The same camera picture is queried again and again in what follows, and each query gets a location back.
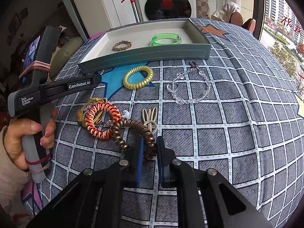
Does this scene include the mop with red hook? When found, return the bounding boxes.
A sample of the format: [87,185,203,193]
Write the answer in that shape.
[121,0,143,22]

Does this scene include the grey-green jewelry tray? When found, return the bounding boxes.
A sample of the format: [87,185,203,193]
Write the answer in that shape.
[78,18,211,74]

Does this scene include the white cabinet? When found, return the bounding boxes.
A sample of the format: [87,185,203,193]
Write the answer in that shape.
[66,0,143,41]

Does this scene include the cream cushion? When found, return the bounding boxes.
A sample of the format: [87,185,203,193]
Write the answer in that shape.
[49,37,83,81]

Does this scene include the grey checked star blanket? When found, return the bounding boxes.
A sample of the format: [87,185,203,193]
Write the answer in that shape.
[31,18,304,228]

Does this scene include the gold spiral hair tie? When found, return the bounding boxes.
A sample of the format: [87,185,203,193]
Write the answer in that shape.
[123,65,154,91]

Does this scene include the yellow cord bracelet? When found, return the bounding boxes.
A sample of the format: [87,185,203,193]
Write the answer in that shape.
[76,97,108,127]

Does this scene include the brown spiral hair tie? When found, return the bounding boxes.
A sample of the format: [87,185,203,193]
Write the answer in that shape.
[110,118,157,163]

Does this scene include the silver charm with white bead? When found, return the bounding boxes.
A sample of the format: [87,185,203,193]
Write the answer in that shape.
[120,102,135,120]

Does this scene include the wall picture frames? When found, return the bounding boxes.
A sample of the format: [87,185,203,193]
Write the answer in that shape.
[7,7,29,45]

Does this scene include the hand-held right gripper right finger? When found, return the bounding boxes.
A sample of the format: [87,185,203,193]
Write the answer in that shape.
[155,136,273,228]

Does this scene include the brown braided bracelet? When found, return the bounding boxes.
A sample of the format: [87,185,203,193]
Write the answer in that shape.
[112,40,132,52]

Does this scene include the beige rabbit hair clip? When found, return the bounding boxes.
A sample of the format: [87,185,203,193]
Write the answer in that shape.
[142,107,158,133]

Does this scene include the clear crystal bead bracelet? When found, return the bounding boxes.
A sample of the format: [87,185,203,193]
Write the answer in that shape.
[166,61,212,105]

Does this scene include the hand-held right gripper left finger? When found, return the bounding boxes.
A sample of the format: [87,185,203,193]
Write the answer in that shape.
[26,136,145,228]

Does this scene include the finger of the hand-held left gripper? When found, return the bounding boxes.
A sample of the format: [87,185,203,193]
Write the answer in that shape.
[90,74,102,87]

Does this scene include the green translucent bangle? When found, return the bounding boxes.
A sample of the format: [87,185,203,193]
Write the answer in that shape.
[150,33,182,47]

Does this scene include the checkered hanging cloth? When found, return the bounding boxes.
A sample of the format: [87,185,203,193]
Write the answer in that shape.
[195,0,212,19]

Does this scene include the brown slipper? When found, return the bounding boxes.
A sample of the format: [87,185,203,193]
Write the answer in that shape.
[242,18,256,32]
[230,12,243,26]

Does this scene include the black window frame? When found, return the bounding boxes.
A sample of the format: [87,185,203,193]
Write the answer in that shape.
[253,0,265,41]

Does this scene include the white bag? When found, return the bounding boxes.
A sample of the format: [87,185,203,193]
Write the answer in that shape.
[211,2,240,23]

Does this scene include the orange white spiral hair tie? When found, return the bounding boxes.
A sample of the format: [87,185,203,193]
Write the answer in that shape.
[85,103,121,141]

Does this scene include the person's left hand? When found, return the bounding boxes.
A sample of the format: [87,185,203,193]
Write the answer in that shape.
[3,108,58,172]

